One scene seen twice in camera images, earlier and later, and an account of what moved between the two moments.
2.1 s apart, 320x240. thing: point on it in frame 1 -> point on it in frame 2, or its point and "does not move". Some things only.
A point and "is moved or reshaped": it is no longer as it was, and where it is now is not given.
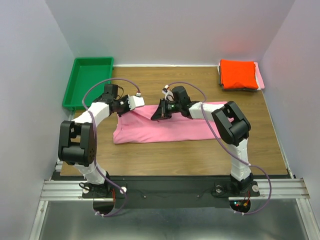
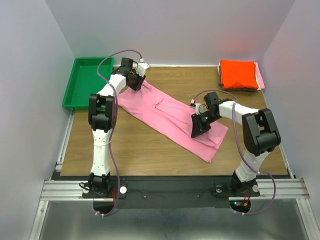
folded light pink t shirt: [259, 80] does not move
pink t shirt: [137, 126] is moved or reshaped
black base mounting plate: [170, 191] does not move
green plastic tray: [85, 72] does not move
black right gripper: [161, 112] -> [198, 127]
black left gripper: [125, 99] -> [137, 86]
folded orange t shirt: [238, 74] does not move
